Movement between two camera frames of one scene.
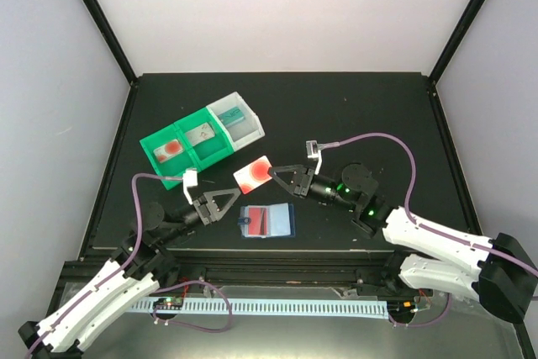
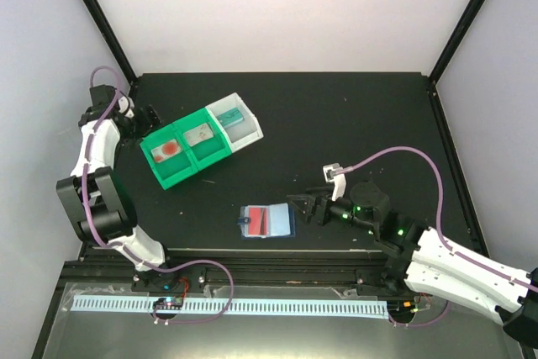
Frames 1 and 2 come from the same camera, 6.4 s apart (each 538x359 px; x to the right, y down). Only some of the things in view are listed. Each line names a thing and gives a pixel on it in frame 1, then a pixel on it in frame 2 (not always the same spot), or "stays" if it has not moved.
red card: [259, 221] stays
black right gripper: [302, 180] → [311, 204]
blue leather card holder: [267, 220] stays
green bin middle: [204, 138] stays
